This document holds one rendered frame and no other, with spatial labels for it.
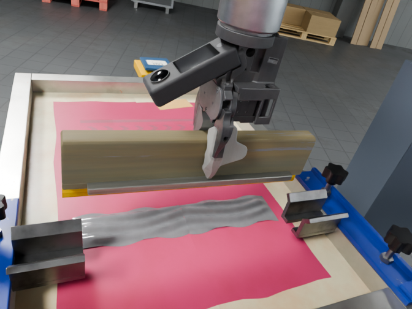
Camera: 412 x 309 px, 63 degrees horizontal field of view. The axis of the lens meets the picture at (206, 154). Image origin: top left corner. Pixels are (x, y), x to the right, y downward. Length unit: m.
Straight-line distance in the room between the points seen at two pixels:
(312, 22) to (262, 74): 6.32
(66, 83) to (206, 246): 0.59
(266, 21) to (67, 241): 0.38
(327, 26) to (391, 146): 5.94
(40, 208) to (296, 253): 0.44
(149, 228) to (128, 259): 0.07
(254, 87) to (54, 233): 0.32
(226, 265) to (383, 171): 0.58
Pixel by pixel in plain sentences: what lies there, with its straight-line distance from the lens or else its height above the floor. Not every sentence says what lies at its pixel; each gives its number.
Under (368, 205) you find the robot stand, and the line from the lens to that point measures 1.03.
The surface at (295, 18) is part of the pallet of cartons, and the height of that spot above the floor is 0.27.
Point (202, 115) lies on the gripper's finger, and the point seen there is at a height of 1.16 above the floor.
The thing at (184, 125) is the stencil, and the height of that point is 0.96.
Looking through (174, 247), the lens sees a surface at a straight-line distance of 0.56.
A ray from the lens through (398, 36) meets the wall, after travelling 8.83.
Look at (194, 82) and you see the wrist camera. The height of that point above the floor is 1.23.
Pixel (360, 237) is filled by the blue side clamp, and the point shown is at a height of 1.00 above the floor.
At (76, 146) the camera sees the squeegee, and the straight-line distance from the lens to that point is 0.42.
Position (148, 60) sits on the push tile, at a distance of 1.20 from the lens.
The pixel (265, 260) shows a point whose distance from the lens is 0.58.
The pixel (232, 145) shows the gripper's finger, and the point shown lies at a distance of 0.46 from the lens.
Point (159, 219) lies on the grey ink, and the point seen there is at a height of 0.96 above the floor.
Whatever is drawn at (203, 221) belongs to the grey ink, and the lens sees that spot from 0.60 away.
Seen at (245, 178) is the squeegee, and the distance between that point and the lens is 0.52.
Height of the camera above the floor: 1.38
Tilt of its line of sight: 34 degrees down
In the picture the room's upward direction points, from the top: 13 degrees clockwise
